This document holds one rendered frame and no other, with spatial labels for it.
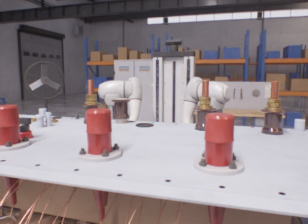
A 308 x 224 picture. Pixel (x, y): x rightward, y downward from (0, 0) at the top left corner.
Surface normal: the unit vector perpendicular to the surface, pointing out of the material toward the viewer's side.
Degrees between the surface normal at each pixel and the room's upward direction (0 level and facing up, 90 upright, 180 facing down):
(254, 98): 90
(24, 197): 90
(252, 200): 11
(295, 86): 90
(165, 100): 90
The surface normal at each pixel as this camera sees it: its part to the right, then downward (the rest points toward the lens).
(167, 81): -0.37, 0.12
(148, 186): -0.05, -0.95
